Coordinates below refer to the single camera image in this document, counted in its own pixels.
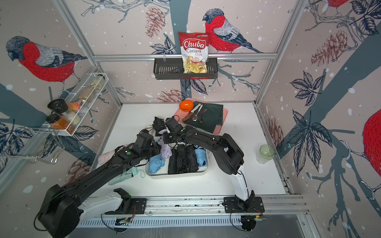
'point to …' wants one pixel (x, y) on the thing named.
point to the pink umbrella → (103, 157)
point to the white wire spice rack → (79, 102)
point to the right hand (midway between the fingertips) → (163, 140)
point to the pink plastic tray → (180, 114)
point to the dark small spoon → (201, 120)
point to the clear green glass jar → (266, 152)
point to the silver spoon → (195, 117)
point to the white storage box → (163, 173)
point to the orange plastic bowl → (186, 105)
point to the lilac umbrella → (165, 151)
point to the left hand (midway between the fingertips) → (163, 144)
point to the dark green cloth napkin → (205, 116)
